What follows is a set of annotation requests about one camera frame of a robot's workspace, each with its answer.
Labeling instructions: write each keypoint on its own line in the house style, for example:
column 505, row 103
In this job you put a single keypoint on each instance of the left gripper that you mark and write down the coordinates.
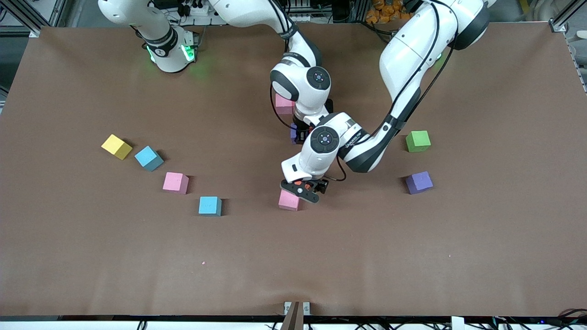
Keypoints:
column 320, row 184

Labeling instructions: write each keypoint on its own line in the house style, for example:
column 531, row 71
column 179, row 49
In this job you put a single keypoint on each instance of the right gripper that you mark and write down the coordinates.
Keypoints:
column 303, row 134

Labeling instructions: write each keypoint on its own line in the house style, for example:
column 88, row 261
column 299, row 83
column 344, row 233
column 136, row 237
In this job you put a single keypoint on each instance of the purple foam cube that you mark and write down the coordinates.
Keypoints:
column 418, row 181
column 293, row 134

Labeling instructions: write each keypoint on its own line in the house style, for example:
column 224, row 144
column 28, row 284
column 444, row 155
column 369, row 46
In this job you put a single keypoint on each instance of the orange foam cube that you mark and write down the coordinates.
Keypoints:
column 306, row 186

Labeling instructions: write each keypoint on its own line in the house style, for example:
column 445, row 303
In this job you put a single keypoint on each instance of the pink foam cube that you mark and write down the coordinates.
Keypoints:
column 286, row 201
column 174, row 182
column 282, row 107

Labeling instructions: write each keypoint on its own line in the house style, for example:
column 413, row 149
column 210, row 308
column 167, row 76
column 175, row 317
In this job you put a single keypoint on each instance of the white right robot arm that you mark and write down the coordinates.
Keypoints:
column 300, row 89

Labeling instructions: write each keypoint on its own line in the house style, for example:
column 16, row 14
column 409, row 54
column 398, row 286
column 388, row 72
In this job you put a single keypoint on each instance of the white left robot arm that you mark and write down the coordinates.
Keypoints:
column 412, row 50

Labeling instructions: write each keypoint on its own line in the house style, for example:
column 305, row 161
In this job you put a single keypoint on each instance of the green foam cube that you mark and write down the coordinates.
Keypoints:
column 418, row 140

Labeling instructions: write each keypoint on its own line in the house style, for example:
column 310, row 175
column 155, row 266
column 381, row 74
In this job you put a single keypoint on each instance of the blue foam cube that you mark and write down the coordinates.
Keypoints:
column 147, row 157
column 209, row 205

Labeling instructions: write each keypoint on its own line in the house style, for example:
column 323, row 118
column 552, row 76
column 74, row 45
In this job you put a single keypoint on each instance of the white rack device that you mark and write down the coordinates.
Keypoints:
column 305, row 11

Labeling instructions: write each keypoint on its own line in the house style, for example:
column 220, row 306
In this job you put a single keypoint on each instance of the pile of orange objects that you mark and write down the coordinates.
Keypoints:
column 390, row 9

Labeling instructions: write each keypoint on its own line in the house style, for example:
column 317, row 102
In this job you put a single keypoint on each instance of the yellow foam cube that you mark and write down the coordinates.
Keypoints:
column 115, row 145

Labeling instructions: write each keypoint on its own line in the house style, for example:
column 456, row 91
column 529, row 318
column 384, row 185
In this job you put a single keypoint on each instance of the brown table cover sheet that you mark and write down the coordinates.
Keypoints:
column 137, row 256

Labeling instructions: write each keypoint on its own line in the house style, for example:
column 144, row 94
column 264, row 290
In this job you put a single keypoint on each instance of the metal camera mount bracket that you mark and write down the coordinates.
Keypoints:
column 296, row 314

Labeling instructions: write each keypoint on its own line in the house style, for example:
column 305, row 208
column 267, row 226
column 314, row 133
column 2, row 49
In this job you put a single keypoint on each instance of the white table frame rail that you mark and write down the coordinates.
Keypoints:
column 91, row 324

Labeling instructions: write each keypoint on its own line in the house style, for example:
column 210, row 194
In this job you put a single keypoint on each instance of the metal table side rail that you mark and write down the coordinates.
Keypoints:
column 578, row 64

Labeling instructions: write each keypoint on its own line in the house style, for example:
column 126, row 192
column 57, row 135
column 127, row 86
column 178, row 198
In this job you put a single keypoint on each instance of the aluminium frame profile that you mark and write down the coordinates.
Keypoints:
column 27, row 20
column 566, row 16

